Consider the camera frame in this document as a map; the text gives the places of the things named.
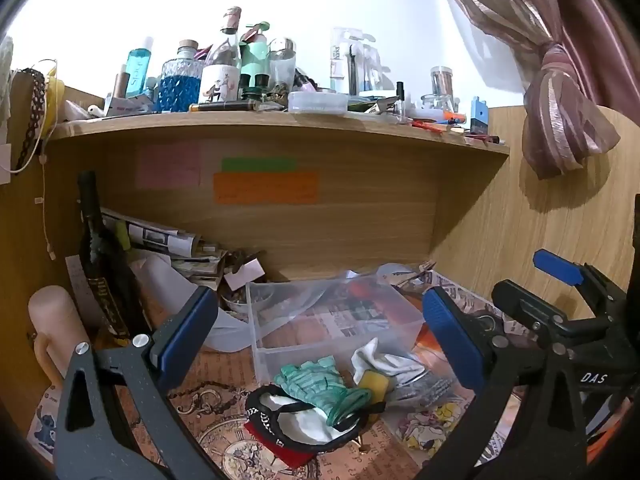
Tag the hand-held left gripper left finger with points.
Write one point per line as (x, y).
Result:
(185, 330)

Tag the brown cosmetic tube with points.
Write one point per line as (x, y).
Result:
(222, 106)

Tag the white paper sheet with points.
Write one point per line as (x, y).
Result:
(170, 280)

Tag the small pale pink box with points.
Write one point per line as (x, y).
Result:
(245, 274)

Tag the dark wine bottle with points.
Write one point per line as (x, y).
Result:
(102, 280)

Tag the glass jar with lid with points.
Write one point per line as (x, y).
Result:
(442, 85)

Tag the clear plastic storage box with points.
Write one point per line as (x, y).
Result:
(310, 340)

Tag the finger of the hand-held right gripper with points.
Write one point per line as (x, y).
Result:
(555, 265)
(525, 305)

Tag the beige cylinder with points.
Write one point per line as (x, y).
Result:
(55, 320)

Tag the white labelled glass bottle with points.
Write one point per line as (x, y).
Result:
(220, 85)

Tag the yellow sponge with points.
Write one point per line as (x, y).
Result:
(376, 385)

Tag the pink sticky note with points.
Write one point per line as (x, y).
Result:
(169, 165)

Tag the green sticky note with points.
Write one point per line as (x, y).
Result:
(259, 165)

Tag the green rubber glove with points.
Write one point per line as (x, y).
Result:
(320, 390)

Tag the tall blue liquid bottle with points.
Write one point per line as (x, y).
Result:
(137, 70)

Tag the clear lidded plastic container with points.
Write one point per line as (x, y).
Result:
(317, 102)

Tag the wooden shelf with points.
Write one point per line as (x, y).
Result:
(280, 127)

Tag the blue card pack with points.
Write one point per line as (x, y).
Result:
(479, 117)

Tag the yellow plastic object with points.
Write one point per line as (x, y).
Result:
(56, 105)

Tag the stack of newspapers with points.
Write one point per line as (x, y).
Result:
(160, 240)

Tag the black and white cloth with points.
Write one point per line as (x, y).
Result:
(300, 422)

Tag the toothbrush blister pack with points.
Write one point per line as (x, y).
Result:
(345, 60)

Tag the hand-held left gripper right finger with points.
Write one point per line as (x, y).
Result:
(450, 340)

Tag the red packet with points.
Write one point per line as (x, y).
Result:
(367, 291)

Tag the white sock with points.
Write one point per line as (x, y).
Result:
(387, 360)

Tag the orange sticky note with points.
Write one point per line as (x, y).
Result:
(265, 188)

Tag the mint green pump bottle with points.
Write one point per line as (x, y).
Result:
(255, 57)

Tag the faceted glass bottle blue liquid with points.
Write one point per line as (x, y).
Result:
(180, 90)

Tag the clear glass jar silver lid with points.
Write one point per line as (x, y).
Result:
(282, 67)

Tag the small black capped vial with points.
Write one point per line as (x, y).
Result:
(400, 100)

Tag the striped mauve curtain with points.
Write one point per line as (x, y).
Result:
(560, 110)

